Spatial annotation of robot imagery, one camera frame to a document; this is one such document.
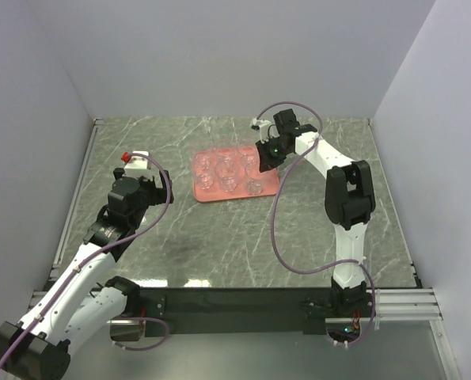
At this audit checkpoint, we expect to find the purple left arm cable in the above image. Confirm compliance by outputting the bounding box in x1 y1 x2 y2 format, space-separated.
0 154 171 380

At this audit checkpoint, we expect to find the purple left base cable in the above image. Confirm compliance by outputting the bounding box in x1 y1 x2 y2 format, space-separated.
112 316 172 352

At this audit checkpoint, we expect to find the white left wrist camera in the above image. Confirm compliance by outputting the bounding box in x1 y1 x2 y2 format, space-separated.
121 150 151 179

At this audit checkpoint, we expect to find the aluminium extrusion frame rail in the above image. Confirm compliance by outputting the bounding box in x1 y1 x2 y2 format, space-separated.
43 118 105 290

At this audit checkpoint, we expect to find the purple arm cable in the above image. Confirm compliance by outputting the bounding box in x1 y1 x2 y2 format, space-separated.
0 154 171 380
254 101 378 352

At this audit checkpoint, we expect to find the clear faceted glass tumbler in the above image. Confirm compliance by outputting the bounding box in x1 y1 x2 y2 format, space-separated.
192 149 213 172
215 158 240 179
244 168 264 196
237 144 258 169
194 170 215 190
218 175 238 192

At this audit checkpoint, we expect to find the pink rectangular plastic tray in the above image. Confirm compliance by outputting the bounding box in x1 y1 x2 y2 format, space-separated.
192 146 279 203

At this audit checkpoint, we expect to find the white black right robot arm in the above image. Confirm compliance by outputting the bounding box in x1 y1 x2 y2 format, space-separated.
251 109 376 317

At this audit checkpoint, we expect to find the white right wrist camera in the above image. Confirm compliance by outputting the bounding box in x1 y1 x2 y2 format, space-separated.
250 118 278 143

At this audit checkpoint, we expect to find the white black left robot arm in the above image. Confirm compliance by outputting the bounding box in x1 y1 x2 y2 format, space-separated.
0 168 173 379

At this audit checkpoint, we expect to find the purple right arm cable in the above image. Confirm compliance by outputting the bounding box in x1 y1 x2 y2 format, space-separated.
254 101 378 352

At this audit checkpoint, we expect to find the black front mounting beam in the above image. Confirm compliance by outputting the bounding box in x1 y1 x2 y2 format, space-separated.
134 285 363 337

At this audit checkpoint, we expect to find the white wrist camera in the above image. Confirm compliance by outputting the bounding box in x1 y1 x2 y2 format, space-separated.
250 118 278 143
121 150 151 179

